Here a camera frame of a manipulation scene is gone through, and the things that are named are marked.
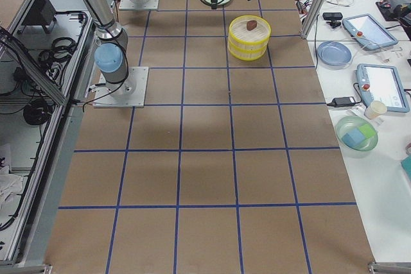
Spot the brown bun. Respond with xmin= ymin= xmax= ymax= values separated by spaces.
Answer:
xmin=246 ymin=20 xmax=257 ymax=31

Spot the yellow steamer basket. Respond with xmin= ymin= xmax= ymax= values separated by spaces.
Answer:
xmin=227 ymin=41 xmax=267 ymax=61
xmin=229 ymin=15 xmax=272 ymax=49

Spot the black webcam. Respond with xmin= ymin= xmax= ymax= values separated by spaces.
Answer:
xmin=322 ymin=12 xmax=343 ymax=29

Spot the blue plate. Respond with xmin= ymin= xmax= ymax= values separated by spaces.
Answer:
xmin=317 ymin=41 xmax=352 ymax=67

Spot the teach pendant far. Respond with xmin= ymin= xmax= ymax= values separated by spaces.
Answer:
xmin=342 ymin=13 xmax=398 ymax=50

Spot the teach pendant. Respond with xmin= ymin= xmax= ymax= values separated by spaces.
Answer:
xmin=342 ymin=13 xmax=398 ymax=50
xmin=356 ymin=64 xmax=410 ymax=113

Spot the black power adapter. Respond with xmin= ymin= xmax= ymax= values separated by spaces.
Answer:
xmin=327 ymin=96 xmax=360 ymax=108

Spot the teach pendant near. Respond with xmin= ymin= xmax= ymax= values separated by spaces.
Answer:
xmin=356 ymin=64 xmax=410 ymax=113

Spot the white paper cup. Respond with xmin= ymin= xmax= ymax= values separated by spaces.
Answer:
xmin=364 ymin=101 xmax=387 ymax=119

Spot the green bowl with sponges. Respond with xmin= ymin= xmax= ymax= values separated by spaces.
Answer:
xmin=335 ymin=116 xmax=379 ymax=158

